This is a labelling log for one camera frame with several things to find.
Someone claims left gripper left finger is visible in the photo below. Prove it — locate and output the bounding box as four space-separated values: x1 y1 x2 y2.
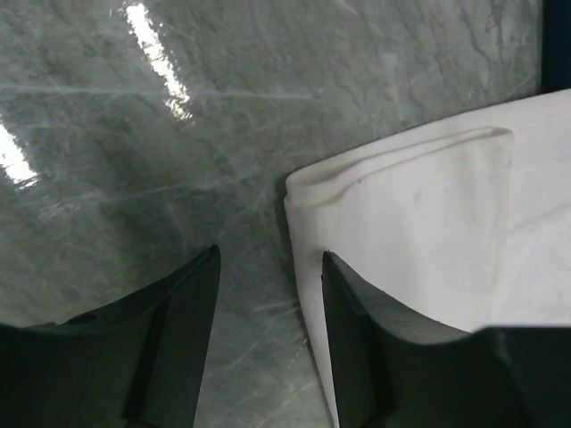
1 246 220 427

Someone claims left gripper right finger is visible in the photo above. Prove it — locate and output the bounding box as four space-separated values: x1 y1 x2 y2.
322 251 570 427

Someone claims white t shirt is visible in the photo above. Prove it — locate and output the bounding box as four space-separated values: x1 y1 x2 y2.
285 90 570 427

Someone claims folded blue t shirt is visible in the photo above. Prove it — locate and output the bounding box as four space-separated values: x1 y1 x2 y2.
542 0 571 93

